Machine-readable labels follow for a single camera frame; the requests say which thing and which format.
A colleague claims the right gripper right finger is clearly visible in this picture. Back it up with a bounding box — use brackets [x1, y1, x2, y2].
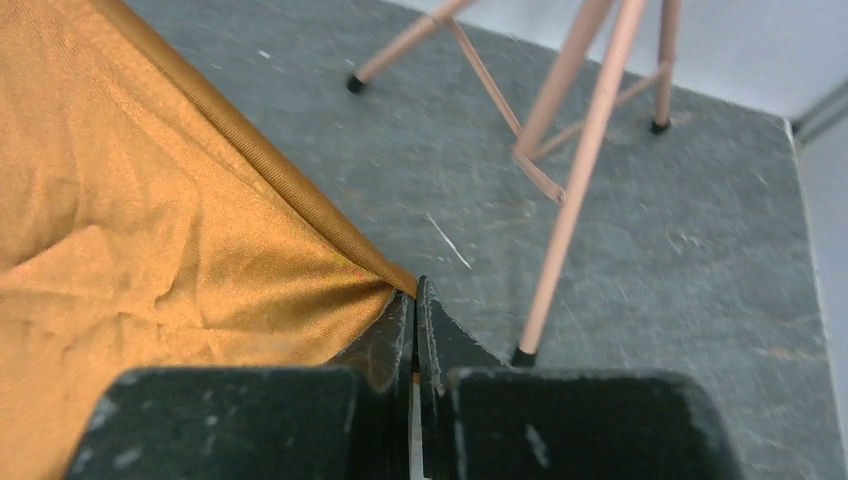
[417, 278, 743, 479]

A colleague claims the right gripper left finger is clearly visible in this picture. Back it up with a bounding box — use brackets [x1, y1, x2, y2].
[65, 292, 415, 479]

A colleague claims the orange cloth napkin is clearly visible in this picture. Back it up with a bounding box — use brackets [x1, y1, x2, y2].
[1, 1, 417, 479]

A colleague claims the pink music stand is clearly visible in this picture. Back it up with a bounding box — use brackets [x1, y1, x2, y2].
[346, 0, 683, 368]

